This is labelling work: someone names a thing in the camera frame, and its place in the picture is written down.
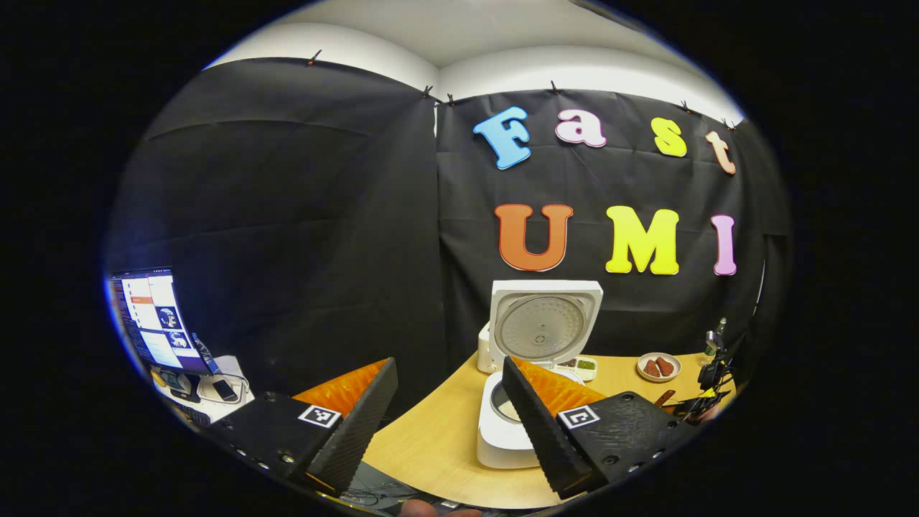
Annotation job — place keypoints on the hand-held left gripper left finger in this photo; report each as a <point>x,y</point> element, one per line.
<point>359,427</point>

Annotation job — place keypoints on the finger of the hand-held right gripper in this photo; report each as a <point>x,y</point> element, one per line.
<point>693,407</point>

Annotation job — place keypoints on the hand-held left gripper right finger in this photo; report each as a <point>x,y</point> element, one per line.
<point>538,431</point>

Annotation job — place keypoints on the brown wooden spoon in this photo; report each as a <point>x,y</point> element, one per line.
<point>665,398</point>

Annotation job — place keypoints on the white rice cooker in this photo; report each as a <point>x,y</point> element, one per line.
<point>542,327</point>

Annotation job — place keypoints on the open laptop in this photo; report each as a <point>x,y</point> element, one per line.
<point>151,316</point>

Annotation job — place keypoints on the white round plate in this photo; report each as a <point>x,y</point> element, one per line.
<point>660,380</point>

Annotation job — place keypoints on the brown meat piece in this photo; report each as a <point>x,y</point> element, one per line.
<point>652,368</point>
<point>666,366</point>

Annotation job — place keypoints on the white divided bean tray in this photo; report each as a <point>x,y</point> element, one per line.
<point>581,368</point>

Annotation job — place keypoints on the white toaster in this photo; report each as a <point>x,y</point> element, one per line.
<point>487,352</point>

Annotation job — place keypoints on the black phone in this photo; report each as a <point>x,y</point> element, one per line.
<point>225,390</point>

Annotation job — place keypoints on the black backdrop cloth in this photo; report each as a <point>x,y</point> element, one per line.
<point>323,251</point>

